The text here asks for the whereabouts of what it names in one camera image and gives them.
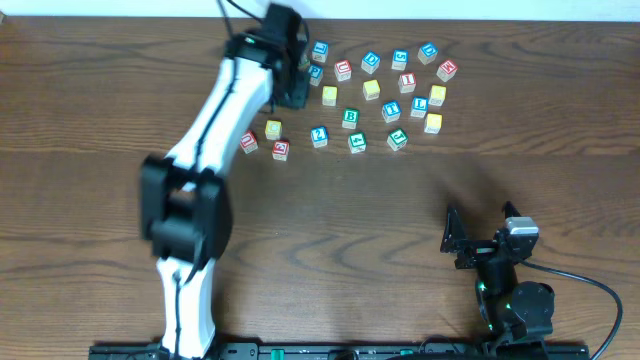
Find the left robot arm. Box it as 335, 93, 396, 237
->
140, 3, 310, 359

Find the yellow O block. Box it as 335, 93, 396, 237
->
322, 86, 338, 106
363, 79, 381, 101

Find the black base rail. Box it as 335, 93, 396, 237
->
88, 341, 591, 360

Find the blue 2 block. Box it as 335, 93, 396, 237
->
310, 126, 329, 148

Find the red U block upper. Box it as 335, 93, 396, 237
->
334, 60, 352, 82

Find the red M block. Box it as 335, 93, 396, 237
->
436, 59, 458, 82

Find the blue P block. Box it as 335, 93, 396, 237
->
309, 64, 324, 86

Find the red U block lower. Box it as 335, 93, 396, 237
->
240, 130, 259, 154

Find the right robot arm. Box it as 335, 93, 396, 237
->
440, 202, 555, 357

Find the green B block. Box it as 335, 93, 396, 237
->
342, 108, 360, 129

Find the green 4 block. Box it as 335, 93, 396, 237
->
348, 132, 367, 154

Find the blue S block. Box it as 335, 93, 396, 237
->
391, 49, 409, 71

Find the blue block top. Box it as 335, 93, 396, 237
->
311, 41, 329, 63

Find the yellow K block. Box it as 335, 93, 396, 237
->
429, 85, 447, 107

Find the blue T block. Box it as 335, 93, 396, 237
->
381, 101, 402, 123

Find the red I block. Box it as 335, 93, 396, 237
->
398, 72, 416, 93

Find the red u block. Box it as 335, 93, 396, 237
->
334, 60, 352, 82
240, 130, 259, 154

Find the blue D block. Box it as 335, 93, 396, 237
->
361, 51, 381, 75

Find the blue L block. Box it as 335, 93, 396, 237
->
410, 97, 429, 118

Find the yellow G block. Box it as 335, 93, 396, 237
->
424, 113, 443, 134

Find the red E block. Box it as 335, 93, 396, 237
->
272, 140, 290, 161

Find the green J block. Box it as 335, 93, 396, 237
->
387, 128, 408, 151

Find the yellow block lower left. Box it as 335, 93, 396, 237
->
265, 120, 282, 141

